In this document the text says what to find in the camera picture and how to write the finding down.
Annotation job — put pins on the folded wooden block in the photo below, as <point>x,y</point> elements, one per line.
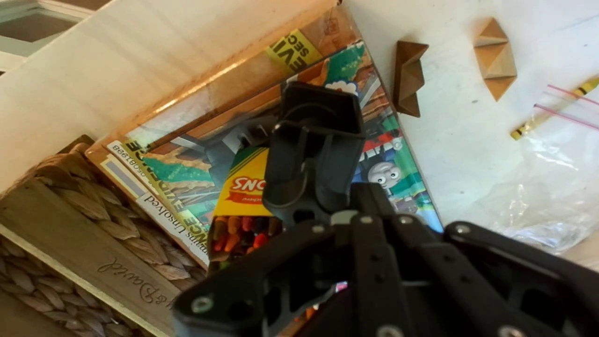
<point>408,77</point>
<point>494,58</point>

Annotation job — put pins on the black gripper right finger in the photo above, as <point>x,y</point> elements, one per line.
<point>498,268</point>

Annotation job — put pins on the white cabinet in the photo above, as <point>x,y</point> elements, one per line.
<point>450,93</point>

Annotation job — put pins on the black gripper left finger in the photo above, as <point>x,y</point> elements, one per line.
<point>268,264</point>

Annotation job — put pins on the woven wooden box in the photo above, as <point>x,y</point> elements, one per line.
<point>81,243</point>

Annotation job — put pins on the small yellow stick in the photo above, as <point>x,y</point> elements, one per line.
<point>549,108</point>

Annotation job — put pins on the yellow green crayon box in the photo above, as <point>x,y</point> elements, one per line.
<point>244,187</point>

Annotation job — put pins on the clear plastic bag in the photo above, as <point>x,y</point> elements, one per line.
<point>543,180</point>

